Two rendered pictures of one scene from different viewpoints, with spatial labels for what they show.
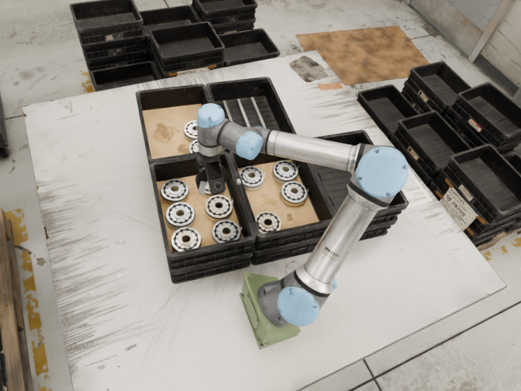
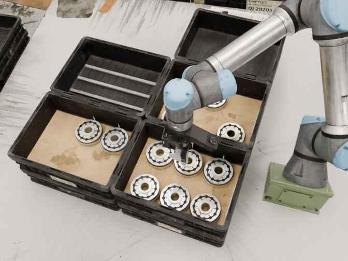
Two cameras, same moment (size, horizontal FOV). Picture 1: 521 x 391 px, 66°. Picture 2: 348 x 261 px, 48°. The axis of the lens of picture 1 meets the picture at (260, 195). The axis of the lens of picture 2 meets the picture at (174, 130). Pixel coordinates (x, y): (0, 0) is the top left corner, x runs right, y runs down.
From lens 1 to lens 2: 0.67 m
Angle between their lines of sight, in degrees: 22
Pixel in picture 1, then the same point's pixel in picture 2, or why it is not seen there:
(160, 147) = (81, 173)
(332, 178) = not seen: hidden behind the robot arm
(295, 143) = (238, 52)
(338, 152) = (274, 28)
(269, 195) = (200, 117)
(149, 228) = (149, 236)
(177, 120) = (60, 141)
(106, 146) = (23, 225)
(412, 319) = not seen: outside the picture
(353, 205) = (339, 50)
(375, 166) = (341, 6)
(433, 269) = not seen: hidden behind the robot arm
